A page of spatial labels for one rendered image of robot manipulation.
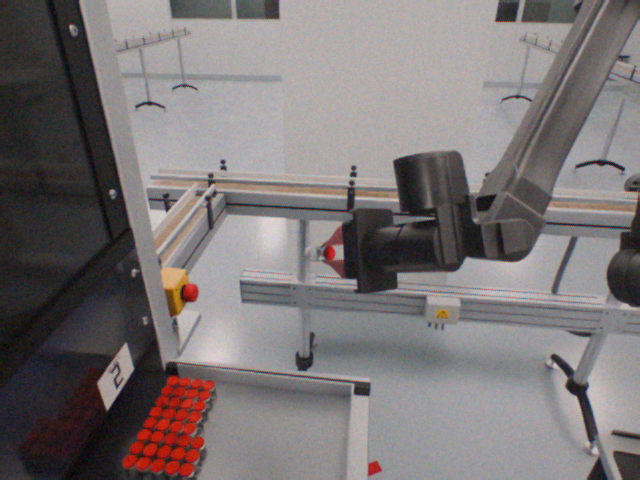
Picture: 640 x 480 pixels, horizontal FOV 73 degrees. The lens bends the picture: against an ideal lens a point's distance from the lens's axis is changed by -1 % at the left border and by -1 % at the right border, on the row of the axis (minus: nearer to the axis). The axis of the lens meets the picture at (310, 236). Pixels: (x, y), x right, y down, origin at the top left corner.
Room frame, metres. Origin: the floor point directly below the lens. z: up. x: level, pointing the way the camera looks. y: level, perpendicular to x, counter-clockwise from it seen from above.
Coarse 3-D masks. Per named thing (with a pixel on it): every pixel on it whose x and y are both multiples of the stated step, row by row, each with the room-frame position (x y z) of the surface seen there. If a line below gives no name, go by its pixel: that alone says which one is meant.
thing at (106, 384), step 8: (120, 352) 0.50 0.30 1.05; (128, 352) 0.52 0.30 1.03; (112, 360) 0.48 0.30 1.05; (120, 360) 0.50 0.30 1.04; (128, 360) 0.51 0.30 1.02; (120, 368) 0.49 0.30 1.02; (128, 368) 0.51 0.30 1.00; (104, 376) 0.45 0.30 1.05; (112, 376) 0.47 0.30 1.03; (120, 376) 0.49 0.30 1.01; (104, 384) 0.45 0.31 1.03; (112, 384) 0.46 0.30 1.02; (104, 392) 0.44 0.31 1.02; (112, 392) 0.46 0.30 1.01; (104, 400) 0.44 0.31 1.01; (112, 400) 0.45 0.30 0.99
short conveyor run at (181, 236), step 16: (192, 192) 1.32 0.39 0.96; (208, 192) 1.29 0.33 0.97; (176, 208) 1.19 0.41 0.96; (192, 208) 1.17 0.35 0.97; (208, 208) 1.19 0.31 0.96; (224, 208) 1.35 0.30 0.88; (160, 224) 1.08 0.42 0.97; (176, 224) 1.14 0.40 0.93; (192, 224) 1.14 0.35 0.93; (208, 224) 1.19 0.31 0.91; (160, 240) 1.05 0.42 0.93; (176, 240) 1.05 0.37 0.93; (192, 240) 1.06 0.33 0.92; (208, 240) 1.18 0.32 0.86; (160, 256) 0.92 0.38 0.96; (176, 256) 0.96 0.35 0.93; (192, 256) 1.05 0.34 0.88
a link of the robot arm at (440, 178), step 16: (400, 160) 0.43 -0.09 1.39; (416, 160) 0.42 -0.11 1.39; (432, 160) 0.42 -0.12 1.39; (448, 160) 0.43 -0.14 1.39; (400, 176) 0.43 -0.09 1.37; (416, 176) 0.41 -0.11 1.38; (432, 176) 0.41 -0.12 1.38; (448, 176) 0.42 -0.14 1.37; (464, 176) 0.43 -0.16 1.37; (400, 192) 0.42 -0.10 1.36; (416, 192) 0.41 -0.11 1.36; (432, 192) 0.40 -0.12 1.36; (448, 192) 0.41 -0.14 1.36; (464, 192) 0.42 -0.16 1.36; (400, 208) 0.42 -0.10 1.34; (416, 208) 0.40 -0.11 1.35; (432, 208) 0.40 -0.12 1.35; (464, 208) 0.42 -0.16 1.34; (464, 224) 0.41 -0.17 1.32; (480, 224) 0.39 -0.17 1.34; (496, 224) 0.39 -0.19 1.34; (512, 224) 0.38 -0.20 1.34; (528, 224) 0.39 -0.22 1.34; (480, 240) 0.38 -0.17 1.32; (496, 240) 0.38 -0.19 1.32; (512, 240) 0.38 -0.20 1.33; (528, 240) 0.38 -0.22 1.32; (480, 256) 0.38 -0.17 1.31; (496, 256) 0.37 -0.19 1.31
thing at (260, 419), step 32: (224, 384) 0.58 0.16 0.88; (256, 384) 0.58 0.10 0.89; (288, 384) 0.57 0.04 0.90; (320, 384) 0.56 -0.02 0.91; (352, 384) 0.56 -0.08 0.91; (224, 416) 0.51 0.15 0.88; (256, 416) 0.51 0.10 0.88; (288, 416) 0.51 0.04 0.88; (320, 416) 0.51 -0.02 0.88; (224, 448) 0.45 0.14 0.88; (256, 448) 0.45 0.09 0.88; (288, 448) 0.45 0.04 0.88; (320, 448) 0.45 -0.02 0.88
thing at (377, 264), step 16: (368, 224) 0.46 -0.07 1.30; (384, 224) 0.48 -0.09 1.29; (400, 224) 0.44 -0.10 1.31; (368, 240) 0.44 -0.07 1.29; (384, 240) 0.42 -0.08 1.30; (368, 256) 0.43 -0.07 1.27; (384, 256) 0.41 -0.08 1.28; (368, 272) 0.43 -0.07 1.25; (384, 272) 0.42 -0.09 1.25; (400, 272) 0.41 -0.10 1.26; (368, 288) 0.42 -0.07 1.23; (384, 288) 0.43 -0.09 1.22
